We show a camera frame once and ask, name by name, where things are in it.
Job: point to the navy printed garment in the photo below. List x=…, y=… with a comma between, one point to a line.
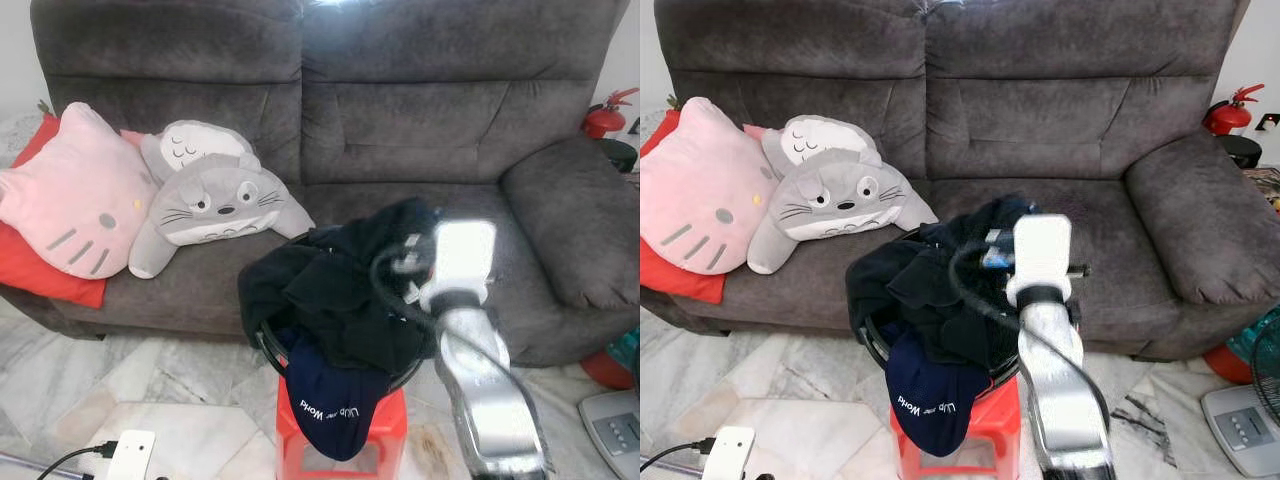
x=330, y=400
x=930, y=400

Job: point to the red bucket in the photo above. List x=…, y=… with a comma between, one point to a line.
x=605, y=372
x=1225, y=368

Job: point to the black crumpled clothes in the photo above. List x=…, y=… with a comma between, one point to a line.
x=930, y=290
x=330, y=290

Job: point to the red plastic stool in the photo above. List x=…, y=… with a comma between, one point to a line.
x=1000, y=440
x=390, y=440

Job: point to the pink cat face pillow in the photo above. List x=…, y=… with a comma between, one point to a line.
x=70, y=190
x=700, y=190

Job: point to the grey Totoro plush pillow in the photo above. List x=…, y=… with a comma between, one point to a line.
x=840, y=200
x=220, y=200

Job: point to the black round stool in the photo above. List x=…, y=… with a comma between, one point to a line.
x=620, y=155
x=1242, y=150

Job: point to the red fire extinguisher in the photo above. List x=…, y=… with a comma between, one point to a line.
x=603, y=120
x=1225, y=118

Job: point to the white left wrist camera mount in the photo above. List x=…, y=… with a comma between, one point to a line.
x=728, y=455
x=130, y=458

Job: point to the grey fabric sofa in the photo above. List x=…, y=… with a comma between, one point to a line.
x=420, y=120
x=1050, y=120

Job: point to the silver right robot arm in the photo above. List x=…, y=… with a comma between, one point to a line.
x=490, y=400
x=1060, y=400

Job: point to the grey green standing fan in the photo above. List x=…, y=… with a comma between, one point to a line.
x=610, y=440
x=1240, y=430

